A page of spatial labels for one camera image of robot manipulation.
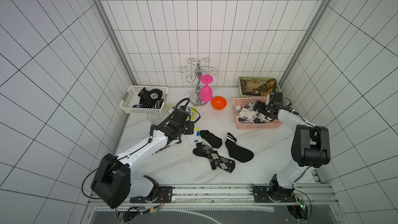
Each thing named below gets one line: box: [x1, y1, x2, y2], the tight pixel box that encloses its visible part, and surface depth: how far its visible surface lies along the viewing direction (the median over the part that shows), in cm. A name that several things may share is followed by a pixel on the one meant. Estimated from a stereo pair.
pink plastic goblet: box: [199, 74, 214, 103], surface depth 92 cm
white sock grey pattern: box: [235, 100, 268, 124], surface depth 99 cm
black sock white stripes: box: [224, 132, 255, 163], surface depth 87 cm
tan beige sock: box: [245, 78, 267, 92], surface depth 113 cm
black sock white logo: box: [132, 87, 164, 109], surface depth 108 cm
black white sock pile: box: [200, 129, 223, 149], surface depth 94 cm
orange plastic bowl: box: [210, 95, 227, 111], surface depth 107 cm
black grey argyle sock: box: [192, 142, 236, 174], surface depth 85 cm
